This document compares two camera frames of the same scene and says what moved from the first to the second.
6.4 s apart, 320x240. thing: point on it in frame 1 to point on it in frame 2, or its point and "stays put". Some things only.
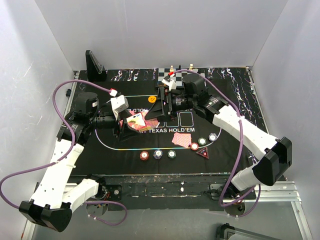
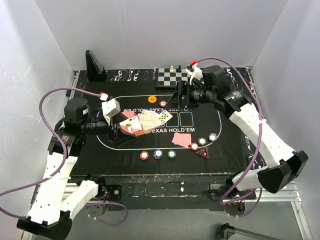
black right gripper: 157,110 to 175,103
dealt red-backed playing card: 186,140 stays put
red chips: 194,146 stays put
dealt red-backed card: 181,139 stays put
